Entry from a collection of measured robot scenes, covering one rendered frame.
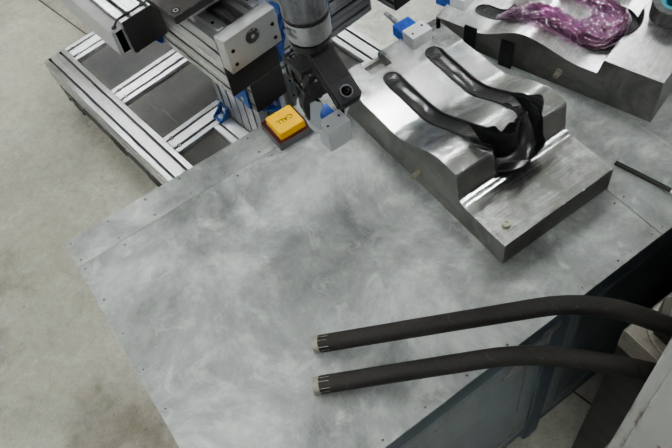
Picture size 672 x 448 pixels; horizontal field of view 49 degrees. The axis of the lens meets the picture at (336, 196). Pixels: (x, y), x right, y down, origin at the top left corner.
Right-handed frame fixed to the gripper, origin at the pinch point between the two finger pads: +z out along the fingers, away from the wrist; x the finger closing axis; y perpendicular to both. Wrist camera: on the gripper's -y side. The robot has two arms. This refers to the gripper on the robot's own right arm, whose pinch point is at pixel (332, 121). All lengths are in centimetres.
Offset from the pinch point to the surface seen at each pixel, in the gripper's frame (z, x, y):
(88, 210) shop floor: 95, 48, 99
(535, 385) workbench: 56, -13, -46
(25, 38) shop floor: 96, 34, 202
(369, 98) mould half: 6.3, -11.7, 5.2
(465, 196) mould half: 8.3, -11.5, -23.8
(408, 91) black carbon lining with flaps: 6.9, -19.0, 2.0
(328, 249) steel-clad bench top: 15.0, 12.4, -13.3
